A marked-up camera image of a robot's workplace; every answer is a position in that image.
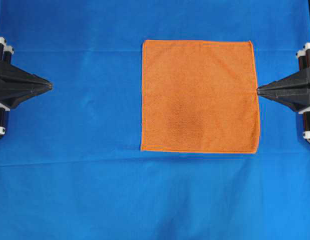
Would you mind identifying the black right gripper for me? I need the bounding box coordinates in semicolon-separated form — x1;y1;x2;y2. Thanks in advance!
257;42;310;138

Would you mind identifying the orange microfiber towel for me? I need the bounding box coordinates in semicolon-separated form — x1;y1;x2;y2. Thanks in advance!
140;39;260;154

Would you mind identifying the blue table cloth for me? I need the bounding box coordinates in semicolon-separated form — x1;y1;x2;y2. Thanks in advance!
0;0;310;240

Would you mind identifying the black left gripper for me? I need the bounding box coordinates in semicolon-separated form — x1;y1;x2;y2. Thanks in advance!
0;37;53;135

